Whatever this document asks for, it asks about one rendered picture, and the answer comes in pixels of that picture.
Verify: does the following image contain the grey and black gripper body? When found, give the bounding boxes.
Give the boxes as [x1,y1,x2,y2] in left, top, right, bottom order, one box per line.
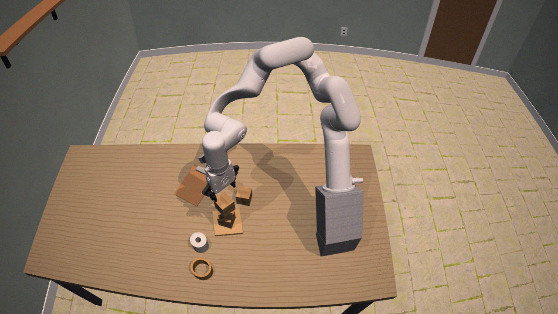
[206,160,235,194]

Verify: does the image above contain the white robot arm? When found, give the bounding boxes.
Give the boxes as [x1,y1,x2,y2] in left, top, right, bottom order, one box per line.
[198,37,363,193]

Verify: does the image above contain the tan square wooden board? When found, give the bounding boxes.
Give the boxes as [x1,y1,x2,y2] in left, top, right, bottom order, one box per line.
[212,208,243,236]

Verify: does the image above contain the brown clipboard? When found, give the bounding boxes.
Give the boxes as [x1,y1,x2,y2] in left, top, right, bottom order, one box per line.
[174,164,207,206]

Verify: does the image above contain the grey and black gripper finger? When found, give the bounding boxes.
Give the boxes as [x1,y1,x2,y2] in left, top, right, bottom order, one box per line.
[230,165,240,188]
[202,183,217,202]

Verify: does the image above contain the dark brown open cylinder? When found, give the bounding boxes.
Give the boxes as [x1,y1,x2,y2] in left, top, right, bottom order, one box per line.
[191,258,213,280]

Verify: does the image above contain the brown cube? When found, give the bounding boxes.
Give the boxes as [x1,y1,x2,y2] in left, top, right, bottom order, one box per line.
[236,186,252,206]
[217,211,236,229]
[217,210,234,222]
[214,192,235,217]

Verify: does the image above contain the grey cylinder with white top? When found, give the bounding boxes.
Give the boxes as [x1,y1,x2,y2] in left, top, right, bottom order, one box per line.
[190,232,209,253]

